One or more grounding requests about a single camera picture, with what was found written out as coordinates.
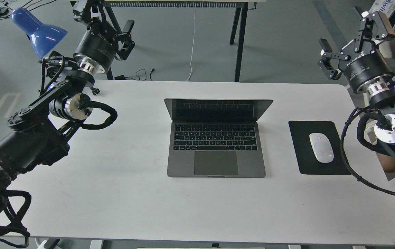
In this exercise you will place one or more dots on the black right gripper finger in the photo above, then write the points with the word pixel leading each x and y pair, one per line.
pixel 374 27
pixel 325 61

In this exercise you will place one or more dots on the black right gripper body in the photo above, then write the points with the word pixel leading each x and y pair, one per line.
pixel 363 67

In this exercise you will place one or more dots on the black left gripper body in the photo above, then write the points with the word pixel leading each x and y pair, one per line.
pixel 97 49

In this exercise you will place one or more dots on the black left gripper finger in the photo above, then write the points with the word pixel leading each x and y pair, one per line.
pixel 90 13
pixel 122 43

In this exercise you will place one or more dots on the grey laptop computer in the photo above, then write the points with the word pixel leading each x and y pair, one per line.
pixel 216 138

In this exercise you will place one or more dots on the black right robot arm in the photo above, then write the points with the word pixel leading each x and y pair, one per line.
pixel 381 108

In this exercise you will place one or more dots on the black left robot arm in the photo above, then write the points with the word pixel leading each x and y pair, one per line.
pixel 41 131

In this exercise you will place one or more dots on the white cardboard box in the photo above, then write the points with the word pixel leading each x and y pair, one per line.
pixel 385 6

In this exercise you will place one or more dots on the blue desk lamp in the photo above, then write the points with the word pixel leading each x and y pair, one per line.
pixel 43 37

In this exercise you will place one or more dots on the black mouse pad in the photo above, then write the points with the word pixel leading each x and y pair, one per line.
pixel 308 164

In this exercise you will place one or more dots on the white computer mouse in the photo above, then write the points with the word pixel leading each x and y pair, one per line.
pixel 321 147

